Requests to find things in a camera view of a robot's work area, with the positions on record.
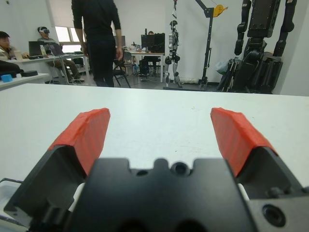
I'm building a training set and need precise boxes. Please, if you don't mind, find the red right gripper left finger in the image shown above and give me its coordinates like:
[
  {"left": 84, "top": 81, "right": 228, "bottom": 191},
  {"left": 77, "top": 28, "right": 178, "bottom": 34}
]
[{"left": 4, "top": 107, "right": 111, "bottom": 219}]

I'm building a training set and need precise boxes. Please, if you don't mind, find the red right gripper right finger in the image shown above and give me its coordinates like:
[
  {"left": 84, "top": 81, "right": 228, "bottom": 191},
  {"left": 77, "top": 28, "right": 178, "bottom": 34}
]
[{"left": 210, "top": 107, "right": 305, "bottom": 201}]

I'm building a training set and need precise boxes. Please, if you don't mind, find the stack of folded black chairs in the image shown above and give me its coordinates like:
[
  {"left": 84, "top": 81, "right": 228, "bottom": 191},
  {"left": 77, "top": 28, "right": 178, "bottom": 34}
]
[{"left": 216, "top": 58, "right": 243, "bottom": 93}]

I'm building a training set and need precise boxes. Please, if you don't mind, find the grey plastic bag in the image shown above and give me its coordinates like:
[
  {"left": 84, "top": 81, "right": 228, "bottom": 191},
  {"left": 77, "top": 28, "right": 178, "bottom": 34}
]
[{"left": 214, "top": 60, "right": 229, "bottom": 75}]

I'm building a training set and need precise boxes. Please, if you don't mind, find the white floor cushion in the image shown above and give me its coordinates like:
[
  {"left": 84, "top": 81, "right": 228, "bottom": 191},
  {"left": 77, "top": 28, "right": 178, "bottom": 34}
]
[{"left": 181, "top": 76, "right": 201, "bottom": 85}]

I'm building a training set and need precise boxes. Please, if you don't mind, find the black office chair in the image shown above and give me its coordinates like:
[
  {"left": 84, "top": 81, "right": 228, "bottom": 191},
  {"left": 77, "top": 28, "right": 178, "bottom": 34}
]
[{"left": 112, "top": 51, "right": 132, "bottom": 88}]

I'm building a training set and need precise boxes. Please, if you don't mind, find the white side table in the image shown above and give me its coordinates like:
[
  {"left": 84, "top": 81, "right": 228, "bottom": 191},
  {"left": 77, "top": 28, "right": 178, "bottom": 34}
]
[{"left": 0, "top": 73, "right": 51, "bottom": 92}]

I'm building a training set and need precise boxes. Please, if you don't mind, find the flat black round case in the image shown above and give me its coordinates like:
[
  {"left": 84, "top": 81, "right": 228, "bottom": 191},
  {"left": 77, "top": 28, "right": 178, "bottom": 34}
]
[{"left": 20, "top": 70, "right": 38, "bottom": 78}]

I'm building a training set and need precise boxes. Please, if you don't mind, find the long white desk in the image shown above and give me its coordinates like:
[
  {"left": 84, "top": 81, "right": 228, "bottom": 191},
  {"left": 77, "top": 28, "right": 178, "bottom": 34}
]
[{"left": 9, "top": 53, "right": 92, "bottom": 84}]

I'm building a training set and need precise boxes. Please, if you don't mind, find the large black robot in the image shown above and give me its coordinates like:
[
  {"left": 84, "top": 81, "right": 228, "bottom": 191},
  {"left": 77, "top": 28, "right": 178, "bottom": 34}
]
[{"left": 233, "top": 0, "right": 298, "bottom": 94}]

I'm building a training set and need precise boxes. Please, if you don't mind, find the window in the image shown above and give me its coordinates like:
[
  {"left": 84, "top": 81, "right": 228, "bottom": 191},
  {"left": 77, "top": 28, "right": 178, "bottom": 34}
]
[{"left": 55, "top": 26, "right": 85, "bottom": 53}]

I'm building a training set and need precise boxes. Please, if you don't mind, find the black laptop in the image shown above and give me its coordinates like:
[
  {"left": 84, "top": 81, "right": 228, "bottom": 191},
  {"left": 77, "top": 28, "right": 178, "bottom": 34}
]
[{"left": 28, "top": 40, "right": 46, "bottom": 58}]

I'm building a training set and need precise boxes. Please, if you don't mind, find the person in black clothes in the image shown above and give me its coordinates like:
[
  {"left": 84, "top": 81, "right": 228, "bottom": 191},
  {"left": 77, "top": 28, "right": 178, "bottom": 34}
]
[{"left": 71, "top": 0, "right": 123, "bottom": 87}]

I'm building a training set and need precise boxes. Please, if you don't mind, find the person wearing VR headset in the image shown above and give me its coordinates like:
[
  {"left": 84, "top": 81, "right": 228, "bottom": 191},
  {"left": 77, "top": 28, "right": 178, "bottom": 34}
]
[{"left": 37, "top": 26, "right": 85, "bottom": 85}]

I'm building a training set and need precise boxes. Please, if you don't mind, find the black gantry crane yellow winch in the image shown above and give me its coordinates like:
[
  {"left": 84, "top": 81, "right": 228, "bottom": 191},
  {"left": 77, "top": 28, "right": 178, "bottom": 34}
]
[{"left": 195, "top": 0, "right": 229, "bottom": 92}]

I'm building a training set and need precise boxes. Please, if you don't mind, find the wooden top desk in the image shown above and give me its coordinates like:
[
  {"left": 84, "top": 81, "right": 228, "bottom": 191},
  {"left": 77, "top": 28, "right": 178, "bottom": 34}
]
[{"left": 123, "top": 49, "right": 165, "bottom": 83}]

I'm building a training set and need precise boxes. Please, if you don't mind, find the person in beige jacket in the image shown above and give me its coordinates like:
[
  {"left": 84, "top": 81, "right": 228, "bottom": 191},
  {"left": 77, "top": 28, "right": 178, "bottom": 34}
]
[{"left": 0, "top": 30, "right": 25, "bottom": 76}]

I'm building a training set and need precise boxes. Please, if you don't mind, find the black computer monitor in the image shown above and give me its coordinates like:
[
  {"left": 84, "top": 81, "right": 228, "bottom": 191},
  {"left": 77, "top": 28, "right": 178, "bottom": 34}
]
[
  {"left": 140, "top": 34, "right": 155, "bottom": 48},
  {"left": 154, "top": 33, "right": 166, "bottom": 53}
]

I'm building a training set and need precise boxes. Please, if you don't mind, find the silver white humanoid robot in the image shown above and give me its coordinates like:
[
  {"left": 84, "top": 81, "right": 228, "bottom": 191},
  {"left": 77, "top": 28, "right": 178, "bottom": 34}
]
[{"left": 164, "top": 20, "right": 183, "bottom": 89}]

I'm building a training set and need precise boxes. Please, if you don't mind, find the person behind monitors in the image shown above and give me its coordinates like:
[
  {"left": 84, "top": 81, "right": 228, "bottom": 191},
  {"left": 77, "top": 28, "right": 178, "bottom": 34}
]
[{"left": 139, "top": 30, "right": 162, "bottom": 82}]

